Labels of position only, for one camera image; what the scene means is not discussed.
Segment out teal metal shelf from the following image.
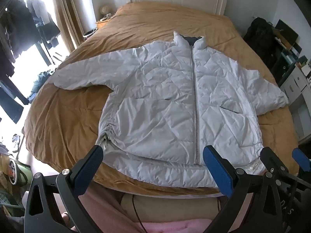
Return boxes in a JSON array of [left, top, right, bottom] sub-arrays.
[[273, 46, 308, 83]]

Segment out white drawer cabinet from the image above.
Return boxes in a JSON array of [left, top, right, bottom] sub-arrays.
[[279, 56, 311, 143]]

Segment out pile of blue clothes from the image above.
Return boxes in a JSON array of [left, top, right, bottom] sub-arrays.
[[28, 69, 57, 105]]

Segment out beige bed base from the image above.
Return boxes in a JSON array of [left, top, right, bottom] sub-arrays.
[[120, 193, 226, 224]]

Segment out round fan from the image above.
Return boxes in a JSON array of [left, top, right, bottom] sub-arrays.
[[7, 159, 31, 187]]

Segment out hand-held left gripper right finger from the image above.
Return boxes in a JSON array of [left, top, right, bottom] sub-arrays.
[[203, 145, 283, 233]]

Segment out white puffer jacket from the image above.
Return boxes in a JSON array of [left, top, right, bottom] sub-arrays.
[[50, 31, 289, 188]]

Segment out person's pink pants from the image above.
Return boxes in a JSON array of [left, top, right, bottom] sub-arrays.
[[53, 182, 253, 233]]

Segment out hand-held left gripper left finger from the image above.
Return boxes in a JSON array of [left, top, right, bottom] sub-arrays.
[[24, 145, 105, 233]]

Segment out black cable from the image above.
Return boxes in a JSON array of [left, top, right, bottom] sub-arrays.
[[132, 194, 147, 233]]

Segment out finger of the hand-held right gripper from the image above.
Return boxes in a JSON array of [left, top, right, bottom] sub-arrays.
[[292, 148, 311, 175], [260, 147, 299, 182]]

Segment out beige curtain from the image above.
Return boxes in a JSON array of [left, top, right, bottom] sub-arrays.
[[50, 0, 84, 51]]

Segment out black backpack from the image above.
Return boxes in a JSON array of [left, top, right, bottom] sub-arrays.
[[243, 17, 283, 83]]

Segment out wooden nightstand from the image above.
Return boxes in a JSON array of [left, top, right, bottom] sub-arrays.
[[95, 13, 117, 30]]

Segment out bed with tan quilt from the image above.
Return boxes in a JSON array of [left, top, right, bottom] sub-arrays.
[[24, 1, 299, 197]]

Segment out green plastic basket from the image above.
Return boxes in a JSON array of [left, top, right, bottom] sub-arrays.
[[0, 189, 25, 214]]

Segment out white sneakers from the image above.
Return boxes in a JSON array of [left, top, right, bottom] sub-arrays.
[[12, 133, 25, 153]]

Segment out hanging dark clothes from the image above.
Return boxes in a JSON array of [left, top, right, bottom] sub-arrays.
[[0, 0, 61, 124]]

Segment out round waste bin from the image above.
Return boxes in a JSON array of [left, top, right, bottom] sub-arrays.
[[83, 28, 99, 40]]

